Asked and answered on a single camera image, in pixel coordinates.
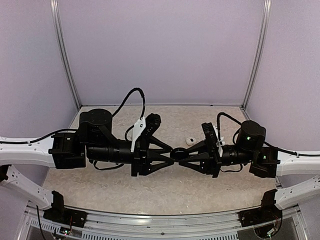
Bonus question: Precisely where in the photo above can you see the right aluminium frame post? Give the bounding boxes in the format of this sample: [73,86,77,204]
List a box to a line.
[241,0,272,111]

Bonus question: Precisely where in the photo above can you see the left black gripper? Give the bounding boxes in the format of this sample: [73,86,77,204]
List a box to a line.
[86,137,176,178]

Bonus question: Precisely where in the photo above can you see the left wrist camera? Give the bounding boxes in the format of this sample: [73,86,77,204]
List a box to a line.
[130,113,161,153]

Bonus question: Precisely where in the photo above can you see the white earbud charging case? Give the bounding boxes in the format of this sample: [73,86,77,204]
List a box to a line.
[185,137,197,146]

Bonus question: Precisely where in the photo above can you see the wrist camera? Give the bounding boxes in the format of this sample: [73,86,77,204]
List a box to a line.
[130,113,161,153]
[201,122,224,157]

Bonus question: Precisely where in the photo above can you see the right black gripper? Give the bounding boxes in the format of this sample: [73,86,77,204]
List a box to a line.
[178,138,255,178]

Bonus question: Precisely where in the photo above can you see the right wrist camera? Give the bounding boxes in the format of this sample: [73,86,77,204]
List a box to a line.
[201,122,224,157]

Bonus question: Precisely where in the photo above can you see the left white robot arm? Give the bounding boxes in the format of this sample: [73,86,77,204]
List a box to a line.
[0,108,174,223]

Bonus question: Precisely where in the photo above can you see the front aluminium rail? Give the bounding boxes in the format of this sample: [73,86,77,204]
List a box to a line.
[17,206,308,240]

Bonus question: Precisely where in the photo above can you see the black round charging case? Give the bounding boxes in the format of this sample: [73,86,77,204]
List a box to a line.
[169,147,189,162]

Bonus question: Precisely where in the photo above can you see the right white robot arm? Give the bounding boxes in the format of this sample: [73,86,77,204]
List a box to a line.
[170,120,320,222]

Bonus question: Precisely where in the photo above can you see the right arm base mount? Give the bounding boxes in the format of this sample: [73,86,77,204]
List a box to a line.
[238,189,283,227]

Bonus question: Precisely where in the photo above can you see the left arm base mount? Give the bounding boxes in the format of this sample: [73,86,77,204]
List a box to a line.
[43,190,88,228]

